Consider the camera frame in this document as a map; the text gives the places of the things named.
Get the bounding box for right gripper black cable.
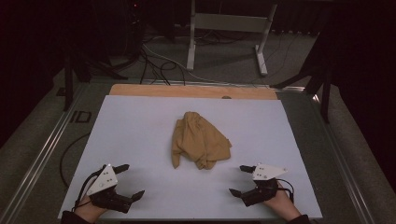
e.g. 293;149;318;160
275;177;295;203

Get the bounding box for white metal stand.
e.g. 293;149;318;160
185;0;279;77

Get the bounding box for white table mat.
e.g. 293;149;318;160
57;94;324;220

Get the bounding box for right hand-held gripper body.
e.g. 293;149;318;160
240;163;289;208

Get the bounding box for black floor cable loop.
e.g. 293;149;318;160
59;133;92;189

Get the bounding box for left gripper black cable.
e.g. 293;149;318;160
72;167;106;213

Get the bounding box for tan pants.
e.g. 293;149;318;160
170;111;233;171

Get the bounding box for person's right hand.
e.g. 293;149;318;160
263;182;303;222

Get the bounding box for aluminium rail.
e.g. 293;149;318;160
0;83;87;224
306;91;376;224

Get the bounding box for white floor cable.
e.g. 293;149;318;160
143;35;269;88

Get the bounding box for bundle of black floor cables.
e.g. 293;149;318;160
138;46;188;87

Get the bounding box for black stand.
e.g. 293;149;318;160
269;27;333;124
63;52;129;113

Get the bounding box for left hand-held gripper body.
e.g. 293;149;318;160
86;163;134;215

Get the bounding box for person's left hand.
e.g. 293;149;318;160
74;195;108;224

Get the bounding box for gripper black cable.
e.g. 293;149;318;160
72;167;106;213
275;177;295;203

